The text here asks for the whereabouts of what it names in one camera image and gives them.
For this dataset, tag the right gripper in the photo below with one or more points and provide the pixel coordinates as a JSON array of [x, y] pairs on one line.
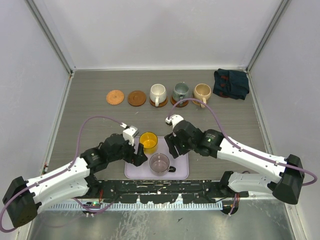
[[171, 140]]

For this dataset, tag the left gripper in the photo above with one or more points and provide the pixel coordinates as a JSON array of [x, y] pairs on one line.
[[140, 157]]

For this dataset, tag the yellow glass mug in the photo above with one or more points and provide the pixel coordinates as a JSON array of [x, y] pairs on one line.
[[149, 140]]

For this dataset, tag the clear purple glass mug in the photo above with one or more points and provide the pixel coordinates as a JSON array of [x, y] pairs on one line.
[[160, 165]]

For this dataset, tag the dark wooden coaster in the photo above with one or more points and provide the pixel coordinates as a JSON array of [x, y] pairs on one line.
[[180, 105], [136, 98], [160, 104]]

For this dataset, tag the grey-green ceramic mug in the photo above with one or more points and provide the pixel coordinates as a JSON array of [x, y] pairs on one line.
[[181, 91]]

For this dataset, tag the beige ceramic mug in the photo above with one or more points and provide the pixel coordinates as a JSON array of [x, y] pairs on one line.
[[202, 92]]

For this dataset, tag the white ceramic mug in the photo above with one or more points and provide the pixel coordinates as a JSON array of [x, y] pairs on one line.
[[158, 94]]

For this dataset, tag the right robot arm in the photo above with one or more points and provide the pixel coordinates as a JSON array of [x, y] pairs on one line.
[[279, 176]]

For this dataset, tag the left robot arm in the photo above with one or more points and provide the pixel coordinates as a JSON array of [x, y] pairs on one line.
[[25, 199]]

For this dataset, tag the lavender plastic tray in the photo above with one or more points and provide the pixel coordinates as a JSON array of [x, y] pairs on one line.
[[144, 172]]

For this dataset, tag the dark blue folded cloth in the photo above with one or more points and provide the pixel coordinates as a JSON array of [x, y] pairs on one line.
[[232, 84]]

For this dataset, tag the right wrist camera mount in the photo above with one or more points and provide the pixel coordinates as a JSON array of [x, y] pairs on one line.
[[173, 120]]

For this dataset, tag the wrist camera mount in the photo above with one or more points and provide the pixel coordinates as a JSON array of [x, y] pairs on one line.
[[173, 120], [129, 133]]

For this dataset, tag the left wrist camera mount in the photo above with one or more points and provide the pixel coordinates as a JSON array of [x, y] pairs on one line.
[[129, 133]]

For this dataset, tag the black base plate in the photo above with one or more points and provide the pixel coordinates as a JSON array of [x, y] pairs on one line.
[[159, 191]]

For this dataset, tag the white slotted cable duct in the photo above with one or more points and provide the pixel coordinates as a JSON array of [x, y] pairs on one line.
[[71, 205]]

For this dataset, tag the aluminium frame rail front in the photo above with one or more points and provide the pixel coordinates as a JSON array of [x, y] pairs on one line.
[[262, 193]]

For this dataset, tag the aluminium frame post left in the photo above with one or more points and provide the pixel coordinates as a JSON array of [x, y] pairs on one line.
[[39, 9]]

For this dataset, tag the aluminium frame post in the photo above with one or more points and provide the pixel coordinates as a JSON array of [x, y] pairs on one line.
[[39, 9], [280, 10]]

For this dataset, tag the aluminium frame post right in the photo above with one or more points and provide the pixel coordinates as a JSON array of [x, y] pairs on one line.
[[280, 10]]

